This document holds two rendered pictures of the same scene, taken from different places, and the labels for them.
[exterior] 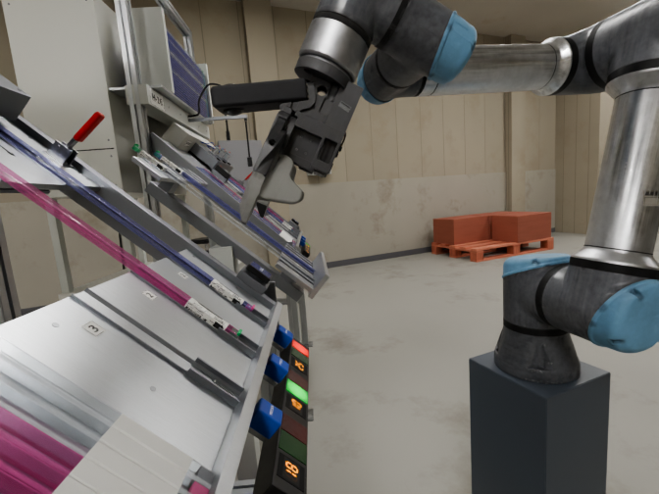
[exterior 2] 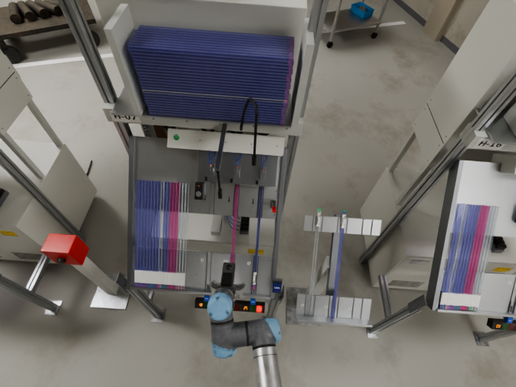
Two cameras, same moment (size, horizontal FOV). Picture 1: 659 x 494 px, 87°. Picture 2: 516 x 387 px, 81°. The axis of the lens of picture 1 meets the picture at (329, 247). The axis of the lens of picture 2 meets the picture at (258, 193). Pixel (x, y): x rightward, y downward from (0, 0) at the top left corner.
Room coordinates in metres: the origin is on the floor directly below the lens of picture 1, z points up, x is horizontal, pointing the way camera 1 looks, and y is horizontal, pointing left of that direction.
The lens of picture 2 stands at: (0.56, -0.31, 2.17)
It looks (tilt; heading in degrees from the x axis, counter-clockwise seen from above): 55 degrees down; 92
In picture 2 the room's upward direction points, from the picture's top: 5 degrees clockwise
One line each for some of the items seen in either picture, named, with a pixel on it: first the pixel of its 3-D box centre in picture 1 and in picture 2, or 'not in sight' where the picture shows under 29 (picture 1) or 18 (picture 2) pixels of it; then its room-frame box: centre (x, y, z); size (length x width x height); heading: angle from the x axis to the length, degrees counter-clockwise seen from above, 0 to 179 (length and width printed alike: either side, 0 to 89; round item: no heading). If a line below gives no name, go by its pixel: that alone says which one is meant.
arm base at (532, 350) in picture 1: (534, 341); not in sight; (0.67, -0.40, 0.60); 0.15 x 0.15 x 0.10
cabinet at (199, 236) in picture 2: not in sight; (222, 219); (0.28, 0.73, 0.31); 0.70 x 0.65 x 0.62; 2
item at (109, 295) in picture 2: not in sight; (90, 271); (-0.42, 0.24, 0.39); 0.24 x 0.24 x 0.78; 2
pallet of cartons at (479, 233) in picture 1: (489, 233); not in sight; (4.79, -2.23, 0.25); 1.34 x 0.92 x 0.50; 112
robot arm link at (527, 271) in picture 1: (537, 286); not in sight; (0.67, -0.40, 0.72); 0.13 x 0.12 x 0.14; 13
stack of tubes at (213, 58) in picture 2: not in sight; (216, 78); (0.35, 0.61, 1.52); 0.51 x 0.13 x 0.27; 2
